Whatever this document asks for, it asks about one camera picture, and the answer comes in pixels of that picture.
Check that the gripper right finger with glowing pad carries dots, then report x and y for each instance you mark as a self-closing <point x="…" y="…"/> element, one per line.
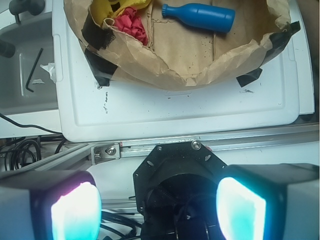
<point x="269" y="202"/>

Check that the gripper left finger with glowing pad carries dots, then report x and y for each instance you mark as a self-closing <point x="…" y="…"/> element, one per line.
<point x="49" y="205"/>

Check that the blue plastic bottle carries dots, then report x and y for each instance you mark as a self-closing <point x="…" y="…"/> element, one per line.
<point x="207" y="17"/>

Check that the grey plastic bin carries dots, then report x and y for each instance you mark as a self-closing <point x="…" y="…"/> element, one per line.
<point x="28" y="38"/>

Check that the white plastic lid board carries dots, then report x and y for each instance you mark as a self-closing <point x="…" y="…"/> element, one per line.
<point x="122" y="110"/>

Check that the black hex key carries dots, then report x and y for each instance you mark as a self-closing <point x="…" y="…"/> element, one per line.
<point x="32" y="71"/>

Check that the brown paper bag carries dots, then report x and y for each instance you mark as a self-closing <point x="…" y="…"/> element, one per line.
<point x="179" y="57"/>

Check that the yellow cloth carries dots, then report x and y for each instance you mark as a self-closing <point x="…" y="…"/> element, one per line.
<point x="110" y="9"/>

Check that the red crumpled paper ball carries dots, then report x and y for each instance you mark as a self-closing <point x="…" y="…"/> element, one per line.
<point x="131" y="23"/>

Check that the aluminium frame rail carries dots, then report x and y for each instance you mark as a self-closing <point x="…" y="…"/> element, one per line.
<point x="79" y="156"/>

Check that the black octagonal mount plate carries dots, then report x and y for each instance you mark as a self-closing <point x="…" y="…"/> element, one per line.
<point x="175" y="191"/>

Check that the metal corner bracket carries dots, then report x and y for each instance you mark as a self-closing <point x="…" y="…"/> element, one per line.
<point x="104" y="152"/>

